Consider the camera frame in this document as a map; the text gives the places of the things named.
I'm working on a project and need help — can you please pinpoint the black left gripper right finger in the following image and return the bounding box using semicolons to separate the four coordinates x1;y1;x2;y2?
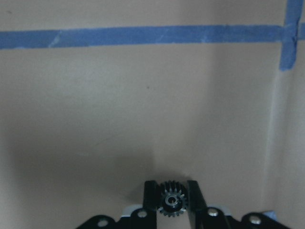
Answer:
187;180;207;211

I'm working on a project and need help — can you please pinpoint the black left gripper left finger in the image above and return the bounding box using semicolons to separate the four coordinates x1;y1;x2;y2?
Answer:
143;180;158;211

